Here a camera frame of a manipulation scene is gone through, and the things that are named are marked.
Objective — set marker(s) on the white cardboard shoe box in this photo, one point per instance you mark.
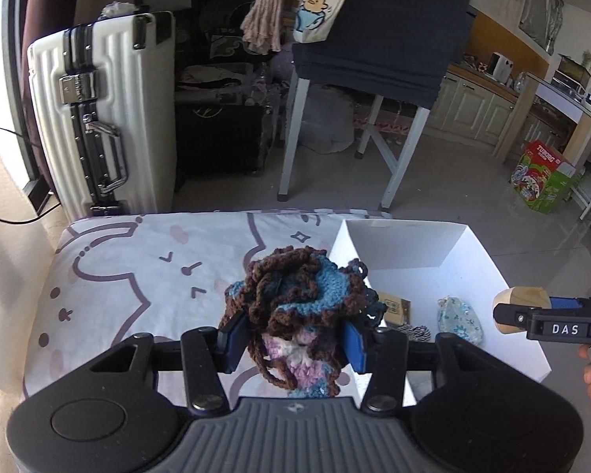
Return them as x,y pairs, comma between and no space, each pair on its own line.
423,246

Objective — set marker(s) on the colourful carton box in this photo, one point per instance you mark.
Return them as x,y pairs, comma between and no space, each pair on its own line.
541,177

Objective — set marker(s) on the clear plastic bag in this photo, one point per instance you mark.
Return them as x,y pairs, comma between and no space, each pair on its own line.
325,123

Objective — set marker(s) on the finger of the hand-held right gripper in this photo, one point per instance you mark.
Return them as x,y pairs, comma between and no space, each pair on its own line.
571,302
571,327

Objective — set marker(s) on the white kitchen appliance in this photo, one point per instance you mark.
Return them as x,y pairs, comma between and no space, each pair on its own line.
500,66

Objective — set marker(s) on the white hard-shell suitcase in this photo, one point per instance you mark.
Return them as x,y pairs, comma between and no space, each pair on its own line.
143,108

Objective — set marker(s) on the black cabinet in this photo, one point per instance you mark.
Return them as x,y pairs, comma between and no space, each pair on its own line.
221,138

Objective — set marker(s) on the grey wall poster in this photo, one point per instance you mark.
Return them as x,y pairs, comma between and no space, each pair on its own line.
541,10

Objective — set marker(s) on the blue floral fabric pouch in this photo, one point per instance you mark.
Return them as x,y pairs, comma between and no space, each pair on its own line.
458,320

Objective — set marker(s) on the light wooden table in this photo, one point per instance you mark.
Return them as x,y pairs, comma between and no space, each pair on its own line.
517,118

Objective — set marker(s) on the brown curtain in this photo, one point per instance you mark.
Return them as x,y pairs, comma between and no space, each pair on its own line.
44,0

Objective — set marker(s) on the cream kitchen cabinets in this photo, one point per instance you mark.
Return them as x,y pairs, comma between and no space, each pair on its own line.
473,103

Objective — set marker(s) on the oval wooden box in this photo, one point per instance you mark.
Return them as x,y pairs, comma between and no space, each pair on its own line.
522,295

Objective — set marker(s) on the beige macrame tassel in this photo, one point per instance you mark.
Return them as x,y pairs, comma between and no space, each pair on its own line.
266,15

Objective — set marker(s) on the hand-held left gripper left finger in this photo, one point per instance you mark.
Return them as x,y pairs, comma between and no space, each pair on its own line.
234,342

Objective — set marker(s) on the printed cartoon blanket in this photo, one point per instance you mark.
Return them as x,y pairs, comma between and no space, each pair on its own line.
128,305

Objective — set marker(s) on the cartoon print tote bag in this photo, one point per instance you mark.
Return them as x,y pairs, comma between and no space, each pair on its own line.
320,5

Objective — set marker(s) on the brown blue crochet pouch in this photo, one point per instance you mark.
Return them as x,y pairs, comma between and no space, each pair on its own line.
295,295

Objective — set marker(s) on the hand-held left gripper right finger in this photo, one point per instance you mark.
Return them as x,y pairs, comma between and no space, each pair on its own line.
352,350

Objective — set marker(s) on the white chair with dark cloth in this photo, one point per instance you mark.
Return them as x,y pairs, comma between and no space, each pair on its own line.
389,24

